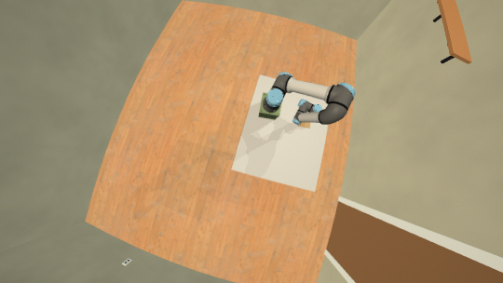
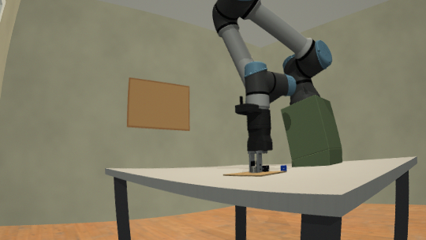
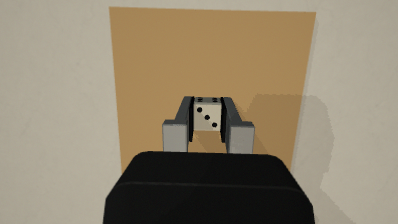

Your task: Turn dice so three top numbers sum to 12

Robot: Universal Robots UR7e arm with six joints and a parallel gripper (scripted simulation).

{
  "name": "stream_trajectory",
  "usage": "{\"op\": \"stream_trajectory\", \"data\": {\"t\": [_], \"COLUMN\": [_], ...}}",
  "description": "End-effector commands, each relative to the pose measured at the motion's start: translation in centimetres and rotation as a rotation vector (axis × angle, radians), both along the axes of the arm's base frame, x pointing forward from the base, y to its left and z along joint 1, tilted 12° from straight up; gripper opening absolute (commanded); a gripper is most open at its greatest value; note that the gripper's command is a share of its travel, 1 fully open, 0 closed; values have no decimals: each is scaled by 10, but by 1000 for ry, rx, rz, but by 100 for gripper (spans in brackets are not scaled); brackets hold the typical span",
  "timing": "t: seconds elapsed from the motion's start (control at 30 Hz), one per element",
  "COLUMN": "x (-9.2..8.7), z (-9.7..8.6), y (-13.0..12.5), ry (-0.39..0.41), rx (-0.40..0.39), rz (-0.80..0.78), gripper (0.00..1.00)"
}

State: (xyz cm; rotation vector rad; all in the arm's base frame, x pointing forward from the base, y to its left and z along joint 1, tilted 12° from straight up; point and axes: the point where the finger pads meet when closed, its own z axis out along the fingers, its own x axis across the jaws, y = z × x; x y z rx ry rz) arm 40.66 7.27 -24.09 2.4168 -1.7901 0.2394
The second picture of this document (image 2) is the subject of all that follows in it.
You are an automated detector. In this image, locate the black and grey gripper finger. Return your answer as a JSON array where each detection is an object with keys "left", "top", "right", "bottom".
[
  {"left": 248, "top": 151, "right": 256, "bottom": 173},
  {"left": 256, "top": 151, "right": 267, "bottom": 173}
]

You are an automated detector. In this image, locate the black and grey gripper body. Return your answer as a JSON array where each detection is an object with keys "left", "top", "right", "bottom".
[{"left": 235, "top": 94, "right": 273, "bottom": 151}]

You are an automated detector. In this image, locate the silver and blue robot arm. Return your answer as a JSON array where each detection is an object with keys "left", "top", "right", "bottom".
[{"left": 212, "top": 0, "right": 332, "bottom": 105}]

